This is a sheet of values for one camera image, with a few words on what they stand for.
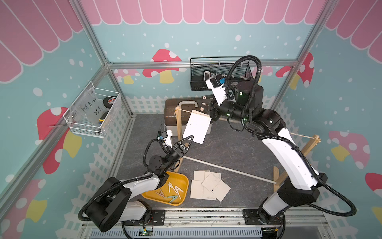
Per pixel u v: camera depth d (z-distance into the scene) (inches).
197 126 26.9
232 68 15.2
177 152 25.0
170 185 32.7
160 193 31.9
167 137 26.3
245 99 15.5
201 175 34.5
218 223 29.1
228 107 18.6
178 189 32.3
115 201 16.7
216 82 17.2
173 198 31.2
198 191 32.4
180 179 33.8
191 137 26.9
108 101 31.8
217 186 32.7
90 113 27.1
